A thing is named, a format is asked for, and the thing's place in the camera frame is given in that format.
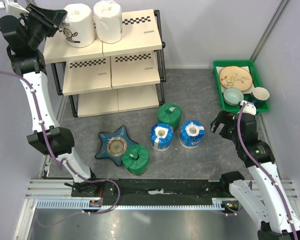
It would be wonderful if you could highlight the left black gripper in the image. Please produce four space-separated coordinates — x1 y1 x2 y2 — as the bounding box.
22 3 67 50

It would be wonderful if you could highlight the white cartoon-print roll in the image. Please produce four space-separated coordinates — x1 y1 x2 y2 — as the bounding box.
61 3 95 48

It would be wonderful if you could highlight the plain white roll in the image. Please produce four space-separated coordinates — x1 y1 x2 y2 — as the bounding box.
93 0 123 44

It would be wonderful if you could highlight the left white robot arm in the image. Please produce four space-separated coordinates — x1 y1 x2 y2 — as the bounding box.
0 0 100 197

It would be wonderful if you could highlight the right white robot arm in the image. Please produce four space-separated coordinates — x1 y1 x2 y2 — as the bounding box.
210 110 300 240

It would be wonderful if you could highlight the green roll near shelf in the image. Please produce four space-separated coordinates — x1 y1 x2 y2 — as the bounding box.
157 103 182 130

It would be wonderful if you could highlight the beige three-tier shelf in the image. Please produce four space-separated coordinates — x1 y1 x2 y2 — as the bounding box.
43 9 166 118

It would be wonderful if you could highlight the celadon ceramic bowl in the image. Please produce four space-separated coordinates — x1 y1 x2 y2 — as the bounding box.
223 88 244 106

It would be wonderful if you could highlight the blue roll right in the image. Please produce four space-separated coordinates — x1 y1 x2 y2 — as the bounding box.
179 120 205 149

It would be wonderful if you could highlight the blue roll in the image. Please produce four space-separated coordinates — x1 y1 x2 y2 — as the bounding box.
179 120 205 149
150 123 174 152

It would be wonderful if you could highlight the green plastic tray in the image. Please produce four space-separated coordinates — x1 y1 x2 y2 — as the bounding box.
213 60 263 114

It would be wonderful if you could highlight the bird-painted ceramic plate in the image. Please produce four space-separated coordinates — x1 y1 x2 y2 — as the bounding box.
219 66 253 92

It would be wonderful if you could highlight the dark green white-lined cup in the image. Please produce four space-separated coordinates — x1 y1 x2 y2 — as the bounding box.
247 87 270 108

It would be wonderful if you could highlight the blue roll left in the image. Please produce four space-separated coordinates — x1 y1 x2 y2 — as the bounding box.
150 123 174 152

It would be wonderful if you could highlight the green roll front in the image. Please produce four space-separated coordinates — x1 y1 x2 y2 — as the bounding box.
122 144 150 176

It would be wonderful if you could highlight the blue star-shaped dish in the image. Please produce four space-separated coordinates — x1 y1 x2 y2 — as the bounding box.
94 125 138 167

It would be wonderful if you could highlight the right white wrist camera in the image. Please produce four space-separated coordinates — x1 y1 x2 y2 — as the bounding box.
238 100 257 116

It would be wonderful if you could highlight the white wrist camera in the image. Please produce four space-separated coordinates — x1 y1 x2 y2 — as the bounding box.
0 0 29 18
238 100 257 116

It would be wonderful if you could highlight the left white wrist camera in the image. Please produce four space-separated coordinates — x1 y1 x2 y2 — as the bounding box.
0 0 29 18

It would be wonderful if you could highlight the slotted cable duct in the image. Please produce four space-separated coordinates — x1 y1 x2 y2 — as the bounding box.
36 198 229 212

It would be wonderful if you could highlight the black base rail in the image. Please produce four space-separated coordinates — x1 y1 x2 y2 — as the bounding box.
64 178 233 205

